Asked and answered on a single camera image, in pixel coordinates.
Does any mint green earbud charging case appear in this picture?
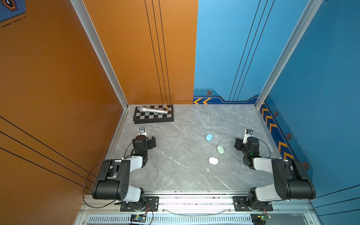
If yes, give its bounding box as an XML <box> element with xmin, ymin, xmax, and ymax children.
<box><xmin>217</xmin><ymin>145</ymin><xmax>225</xmax><ymax>155</ymax></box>

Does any blue earbud charging case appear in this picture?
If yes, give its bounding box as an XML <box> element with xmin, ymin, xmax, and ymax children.
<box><xmin>205</xmin><ymin>133</ymin><xmax>213</xmax><ymax>142</ymax></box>

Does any white earbud charging case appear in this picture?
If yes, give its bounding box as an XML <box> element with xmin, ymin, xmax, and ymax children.
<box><xmin>208</xmin><ymin>157</ymin><xmax>219</xmax><ymax>165</ymax></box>

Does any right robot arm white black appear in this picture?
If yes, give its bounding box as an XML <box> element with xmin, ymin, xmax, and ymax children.
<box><xmin>233</xmin><ymin>137</ymin><xmax>316</xmax><ymax>211</ymax></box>

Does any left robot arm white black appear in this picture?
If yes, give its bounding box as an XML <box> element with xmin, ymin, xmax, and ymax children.
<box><xmin>91</xmin><ymin>135</ymin><xmax>156</xmax><ymax>211</ymax></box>

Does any black white chessboard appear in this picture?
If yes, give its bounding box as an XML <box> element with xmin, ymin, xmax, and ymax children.
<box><xmin>133</xmin><ymin>105</ymin><xmax>174</xmax><ymax>124</ymax></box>

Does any silver microphone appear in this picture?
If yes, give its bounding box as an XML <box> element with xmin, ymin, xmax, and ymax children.
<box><xmin>138</xmin><ymin>106</ymin><xmax>168</xmax><ymax>114</ymax></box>

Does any right green circuit board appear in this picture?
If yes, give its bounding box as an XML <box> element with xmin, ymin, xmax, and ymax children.
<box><xmin>250</xmin><ymin>214</ymin><xmax>272</xmax><ymax>225</ymax></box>

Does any green circuit board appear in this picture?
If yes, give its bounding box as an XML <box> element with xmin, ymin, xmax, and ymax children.
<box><xmin>250</xmin><ymin>214</ymin><xmax>272</xmax><ymax>225</ymax></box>
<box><xmin>129</xmin><ymin>214</ymin><xmax>147</xmax><ymax>225</ymax></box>

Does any left green circuit board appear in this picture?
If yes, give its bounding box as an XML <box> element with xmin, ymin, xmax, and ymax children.
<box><xmin>129</xmin><ymin>214</ymin><xmax>147</xmax><ymax>225</ymax></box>

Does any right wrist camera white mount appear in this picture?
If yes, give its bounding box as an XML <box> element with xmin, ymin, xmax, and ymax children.
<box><xmin>242</xmin><ymin>129</ymin><xmax>254</xmax><ymax>144</ymax></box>

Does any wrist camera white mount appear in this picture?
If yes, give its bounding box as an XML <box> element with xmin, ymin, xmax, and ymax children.
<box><xmin>242</xmin><ymin>129</ymin><xmax>254</xmax><ymax>144</ymax></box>
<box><xmin>139</xmin><ymin>127</ymin><xmax>148</xmax><ymax>139</ymax></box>

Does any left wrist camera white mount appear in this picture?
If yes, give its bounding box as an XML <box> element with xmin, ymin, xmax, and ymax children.
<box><xmin>139</xmin><ymin>127</ymin><xmax>148</xmax><ymax>139</ymax></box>

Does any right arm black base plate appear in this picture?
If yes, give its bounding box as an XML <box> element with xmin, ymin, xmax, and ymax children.
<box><xmin>232</xmin><ymin>196</ymin><xmax>273</xmax><ymax>212</ymax></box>

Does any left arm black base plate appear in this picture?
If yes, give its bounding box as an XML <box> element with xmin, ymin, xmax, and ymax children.
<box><xmin>120</xmin><ymin>196</ymin><xmax>159</xmax><ymax>212</ymax></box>

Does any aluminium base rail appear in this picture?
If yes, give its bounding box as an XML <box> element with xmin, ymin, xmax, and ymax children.
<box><xmin>75</xmin><ymin>191</ymin><xmax>321</xmax><ymax>225</ymax></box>

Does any left aluminium corner post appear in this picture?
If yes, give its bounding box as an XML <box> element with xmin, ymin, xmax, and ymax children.
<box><xmin>70</xmin><ymin>0</ymin><xmax>128</xmax><ymax>110</ymax></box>

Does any aluminium corner post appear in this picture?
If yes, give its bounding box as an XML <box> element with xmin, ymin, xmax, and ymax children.
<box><xmin>70</xmin><ymin>0</ymin><xmax>128</xmax><ymax>110</ymax></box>
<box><xmin>255</xmin><ymin>0</ymin><xmax>323</xmax><ymax>110</ymax></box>

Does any right aluminium corner post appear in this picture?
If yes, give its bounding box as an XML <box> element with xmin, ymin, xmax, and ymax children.
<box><xmin>255</xmin><ymin>0</ymin><xmax>323</xmax><ymax>110</ymax></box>

